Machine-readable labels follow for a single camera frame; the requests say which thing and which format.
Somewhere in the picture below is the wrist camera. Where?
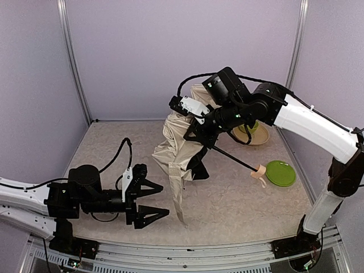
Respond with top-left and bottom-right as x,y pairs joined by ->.
169,96 -> 210,118
122,167 -> 133,202

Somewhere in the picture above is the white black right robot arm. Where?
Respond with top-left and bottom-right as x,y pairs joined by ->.
177,67 -> 363,235

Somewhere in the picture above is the beige folding umbrella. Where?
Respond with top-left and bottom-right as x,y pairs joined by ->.
151,82 -> 268,228

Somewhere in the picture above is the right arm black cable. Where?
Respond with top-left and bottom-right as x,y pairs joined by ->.
176,72 -> 271,99

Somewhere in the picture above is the left corner aluminium post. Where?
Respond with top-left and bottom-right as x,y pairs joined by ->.
57,0 -> 93,126

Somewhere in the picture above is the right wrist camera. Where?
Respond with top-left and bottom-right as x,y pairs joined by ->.
169,96 -> 210,118

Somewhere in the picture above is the green flat plate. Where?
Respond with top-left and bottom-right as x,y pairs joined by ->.
266,160 -> 296,187

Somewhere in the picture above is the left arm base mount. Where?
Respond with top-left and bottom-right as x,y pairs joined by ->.
49,237 -> 100,260

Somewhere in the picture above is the right corner aluminium post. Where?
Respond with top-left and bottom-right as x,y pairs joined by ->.
286,0 -> 309,89

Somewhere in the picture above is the green plastic bowl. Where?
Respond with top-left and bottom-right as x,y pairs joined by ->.
238,121 -> 259,134

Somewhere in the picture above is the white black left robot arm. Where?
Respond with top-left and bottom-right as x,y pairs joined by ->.
1,164 -> 169,243

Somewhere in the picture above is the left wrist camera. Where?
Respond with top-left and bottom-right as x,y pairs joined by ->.
122,167 -> 133,202

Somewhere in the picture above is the beige round plate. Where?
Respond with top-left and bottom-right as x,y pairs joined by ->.
233,125 -> 270,146

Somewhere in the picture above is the corner aluminium post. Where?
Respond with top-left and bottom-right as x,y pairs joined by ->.
286,0 -> 309,89
57,0 -> 93,126

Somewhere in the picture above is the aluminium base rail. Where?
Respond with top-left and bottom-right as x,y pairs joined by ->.
19,224 -> 350,273

